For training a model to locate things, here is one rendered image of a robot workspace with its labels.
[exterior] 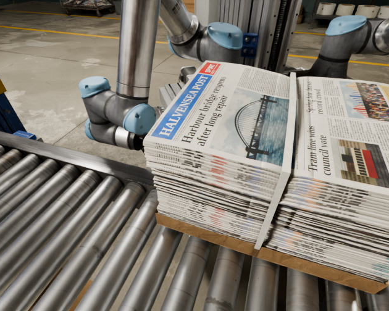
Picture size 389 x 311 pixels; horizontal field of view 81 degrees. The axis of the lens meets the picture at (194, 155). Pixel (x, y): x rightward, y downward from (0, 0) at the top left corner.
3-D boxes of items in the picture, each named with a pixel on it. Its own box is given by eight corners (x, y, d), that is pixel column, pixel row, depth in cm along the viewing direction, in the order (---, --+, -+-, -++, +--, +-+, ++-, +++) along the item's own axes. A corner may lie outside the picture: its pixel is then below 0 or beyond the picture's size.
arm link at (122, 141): (118, 152, 66) (133, 136, 72) (132, 155, 65) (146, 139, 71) (112, 131, 61) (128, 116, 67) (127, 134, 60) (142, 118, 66)
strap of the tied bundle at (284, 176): (270, 157, 61) (295, 72, 46) (255, 260, 41) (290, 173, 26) (267, 156, 62) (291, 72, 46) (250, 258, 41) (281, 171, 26)
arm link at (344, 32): (315, 49, 98) (326, 12, 89) (347, 50, 97) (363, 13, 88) (324, 58, 89) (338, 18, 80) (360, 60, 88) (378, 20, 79)
